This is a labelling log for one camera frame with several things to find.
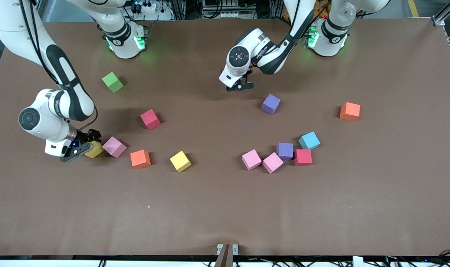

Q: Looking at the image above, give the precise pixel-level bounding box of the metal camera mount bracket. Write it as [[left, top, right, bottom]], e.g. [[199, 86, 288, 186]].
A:
[[214, 243, 239, 267]]

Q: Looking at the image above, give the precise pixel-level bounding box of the brown table cover sheet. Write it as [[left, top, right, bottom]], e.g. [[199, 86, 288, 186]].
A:
[[0, 19, 450, 257]]

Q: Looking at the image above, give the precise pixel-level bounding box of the green foam cube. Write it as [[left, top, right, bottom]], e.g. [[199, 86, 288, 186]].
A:
[[102, 72, 124, 93]]

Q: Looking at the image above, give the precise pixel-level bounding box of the yellow foam cube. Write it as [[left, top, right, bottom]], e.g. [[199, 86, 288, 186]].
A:
[[170, 151, 192, 172], [85, 140, 104, 159]]

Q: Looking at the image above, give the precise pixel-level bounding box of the purple foam cube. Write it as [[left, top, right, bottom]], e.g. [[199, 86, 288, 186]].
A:
[[262, 93, 281, 115], [276, 142, 294, 161]]

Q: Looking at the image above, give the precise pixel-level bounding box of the orange foam cube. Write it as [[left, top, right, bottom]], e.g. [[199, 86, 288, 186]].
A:
[[130, 149, 151, 169], [339, 102, 361, 122]]

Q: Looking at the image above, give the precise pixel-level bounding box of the blue foam cube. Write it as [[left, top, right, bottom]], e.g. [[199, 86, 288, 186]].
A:
[[298, 131, 321, 150]]

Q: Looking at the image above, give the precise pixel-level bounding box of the aluminium frame rail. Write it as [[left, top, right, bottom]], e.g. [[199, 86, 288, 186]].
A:
[[432, 0, 450, 27]]

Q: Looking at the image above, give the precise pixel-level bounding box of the red foam cube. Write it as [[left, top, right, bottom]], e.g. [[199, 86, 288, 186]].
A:
[[294, 149, 313, 166], [140, 109, 162, 130]]

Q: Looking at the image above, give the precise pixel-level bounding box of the pink foam cube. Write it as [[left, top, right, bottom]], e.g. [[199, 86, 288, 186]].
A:
[[262, 152, 284, 174], [242, 149, 262, 171], [102, 136, 128, 158]]

